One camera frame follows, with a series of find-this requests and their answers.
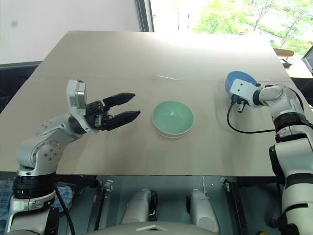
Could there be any silver robot leg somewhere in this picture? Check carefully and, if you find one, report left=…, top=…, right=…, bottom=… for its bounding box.
left=186, top=189, right=221, bottom=235
left=121, top=188, right=157, bottom=225

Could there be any grey robot torso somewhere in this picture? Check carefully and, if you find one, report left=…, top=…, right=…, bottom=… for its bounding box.
left=92, top=221, right=206, bottom=235

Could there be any blue bowl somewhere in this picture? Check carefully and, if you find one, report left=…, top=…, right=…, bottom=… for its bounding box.
left=224, top=70, right=262, bottom=99

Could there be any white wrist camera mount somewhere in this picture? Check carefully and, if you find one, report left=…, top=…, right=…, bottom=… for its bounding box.
left=229, top=78, right=257, bottom=107
left=66, top=79, right=99, bottom=134

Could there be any black table leg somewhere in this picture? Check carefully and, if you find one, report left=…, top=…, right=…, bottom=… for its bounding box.
left=90, top=180, right=108, bottom=232
left=228, top=180, right=250, bottom=235

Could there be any silver right robot leg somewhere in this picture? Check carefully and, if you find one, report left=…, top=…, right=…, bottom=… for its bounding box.
left=186, top=189, right=221, bottom=235

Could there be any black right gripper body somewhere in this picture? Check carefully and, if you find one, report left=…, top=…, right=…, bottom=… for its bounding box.
left=230, top=95, right=247, bottom=114

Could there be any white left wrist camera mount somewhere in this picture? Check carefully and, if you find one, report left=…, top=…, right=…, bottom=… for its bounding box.
left=66, top=79, right=99, bottom=134

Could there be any green bowl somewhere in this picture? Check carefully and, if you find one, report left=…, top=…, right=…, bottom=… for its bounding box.
left=151, top=100, right=195, bottom=137

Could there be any pink bowl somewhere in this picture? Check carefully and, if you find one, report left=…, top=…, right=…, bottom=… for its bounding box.
left=154, top=124, right=190, bottom=141

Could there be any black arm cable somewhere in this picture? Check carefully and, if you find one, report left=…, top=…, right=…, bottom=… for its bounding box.
left=226, top=97, right=278, bottom=135
left=55, top=185, right=75, bottom=235

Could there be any dark laptop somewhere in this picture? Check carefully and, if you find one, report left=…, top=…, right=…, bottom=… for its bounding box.
left=301, top=51, right=313, bottom=74

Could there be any dark window frame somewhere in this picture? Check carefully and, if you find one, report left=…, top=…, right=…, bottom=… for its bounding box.
left=135, top=0, right=155, bottom=33

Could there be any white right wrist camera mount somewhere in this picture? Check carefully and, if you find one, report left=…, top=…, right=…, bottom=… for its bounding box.
left=229, top=78, right=257, bottom=107

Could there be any metal table clamp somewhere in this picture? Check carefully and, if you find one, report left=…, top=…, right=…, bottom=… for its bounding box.
left=101, top=179, right=114, bottom=197
left=219, top=177, right=232, bottom=194

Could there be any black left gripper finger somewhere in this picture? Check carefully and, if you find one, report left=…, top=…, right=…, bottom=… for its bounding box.
left=102, top=92, right=136, bottom=108
left=104, top=110, right=141, bottom=131

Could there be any silver left robot leg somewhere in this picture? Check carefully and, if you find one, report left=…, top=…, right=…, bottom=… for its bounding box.
left=121, top=188, right=157, bottom=225

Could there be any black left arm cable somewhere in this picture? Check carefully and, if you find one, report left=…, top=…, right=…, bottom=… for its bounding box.
left=55, top=185, right=75, bottom=235

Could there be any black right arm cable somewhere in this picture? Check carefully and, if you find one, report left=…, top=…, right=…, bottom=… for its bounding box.
left=226, top=97, right=278, bottom=135

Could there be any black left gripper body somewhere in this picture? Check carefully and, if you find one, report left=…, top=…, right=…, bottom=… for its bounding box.
left=84, top=99, right=116, bottom=132

